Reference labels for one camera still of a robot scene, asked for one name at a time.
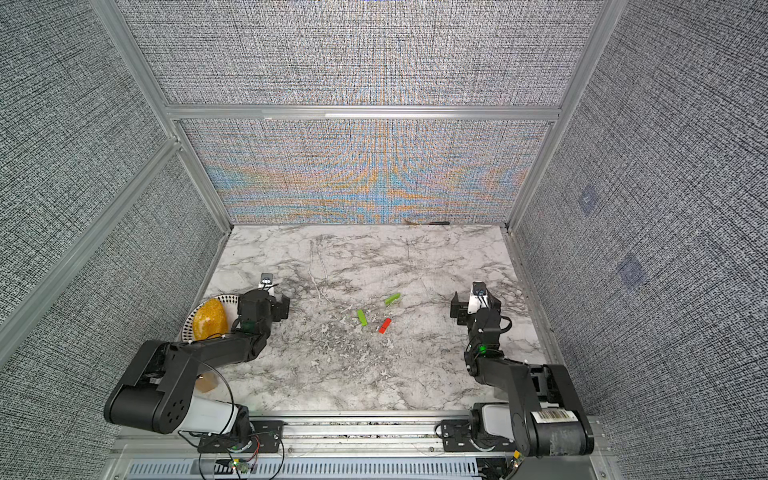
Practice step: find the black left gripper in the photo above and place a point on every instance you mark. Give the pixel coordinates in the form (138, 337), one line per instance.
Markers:
(280, 308)

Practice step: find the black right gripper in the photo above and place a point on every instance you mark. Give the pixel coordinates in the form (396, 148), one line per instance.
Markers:
(461, 310)

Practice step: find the red usb drive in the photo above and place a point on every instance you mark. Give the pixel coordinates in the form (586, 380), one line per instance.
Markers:
(385, 325)

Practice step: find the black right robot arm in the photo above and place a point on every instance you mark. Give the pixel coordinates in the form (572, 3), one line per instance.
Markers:
(541, 415)

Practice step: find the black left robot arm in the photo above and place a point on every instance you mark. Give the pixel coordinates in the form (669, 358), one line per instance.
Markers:
(155, 392)

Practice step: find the striped white bowl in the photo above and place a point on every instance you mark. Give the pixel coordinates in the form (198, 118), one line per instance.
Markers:
(230, 305)

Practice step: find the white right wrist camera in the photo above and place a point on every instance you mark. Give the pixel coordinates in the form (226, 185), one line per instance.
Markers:
(479, 298)

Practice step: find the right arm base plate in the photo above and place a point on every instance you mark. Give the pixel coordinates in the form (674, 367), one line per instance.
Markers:
(465, 436)

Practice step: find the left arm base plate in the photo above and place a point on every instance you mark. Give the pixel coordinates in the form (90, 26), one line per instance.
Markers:
(259, 436)

